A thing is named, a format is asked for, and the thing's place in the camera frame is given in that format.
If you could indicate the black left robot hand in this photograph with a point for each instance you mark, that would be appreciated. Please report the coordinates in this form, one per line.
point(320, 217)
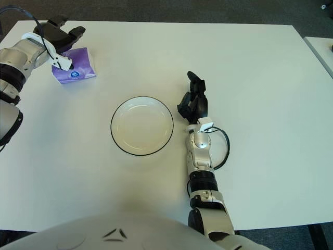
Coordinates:
point(56, 36)

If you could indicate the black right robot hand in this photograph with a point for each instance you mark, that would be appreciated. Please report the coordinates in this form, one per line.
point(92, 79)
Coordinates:
point(199, 106)

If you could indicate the purple tissue paper pack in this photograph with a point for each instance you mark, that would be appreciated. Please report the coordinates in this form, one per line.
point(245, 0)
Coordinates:
point(83, 66)

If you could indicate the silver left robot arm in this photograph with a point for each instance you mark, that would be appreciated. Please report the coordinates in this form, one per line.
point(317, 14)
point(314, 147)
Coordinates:
point(15, 65)

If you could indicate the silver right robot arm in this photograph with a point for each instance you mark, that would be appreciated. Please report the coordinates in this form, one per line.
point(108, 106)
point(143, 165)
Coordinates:
point(203, 166)

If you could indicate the white plate with black rim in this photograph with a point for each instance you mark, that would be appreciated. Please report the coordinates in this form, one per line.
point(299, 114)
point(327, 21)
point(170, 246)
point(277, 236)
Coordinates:
point(142, 126)

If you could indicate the white side table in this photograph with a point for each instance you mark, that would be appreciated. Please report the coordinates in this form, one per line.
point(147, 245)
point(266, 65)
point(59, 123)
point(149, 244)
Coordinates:
point(321, 53)

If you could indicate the grey robot torso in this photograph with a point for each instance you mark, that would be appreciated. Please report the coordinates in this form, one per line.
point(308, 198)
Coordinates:
point(117, 231)

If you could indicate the small grey floor object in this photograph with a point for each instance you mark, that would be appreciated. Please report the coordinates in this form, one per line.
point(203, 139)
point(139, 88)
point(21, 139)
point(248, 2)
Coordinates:
point(322, 6)

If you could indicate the black table leg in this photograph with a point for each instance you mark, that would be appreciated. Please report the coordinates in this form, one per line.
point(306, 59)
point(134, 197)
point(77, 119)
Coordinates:
point(318, 237)

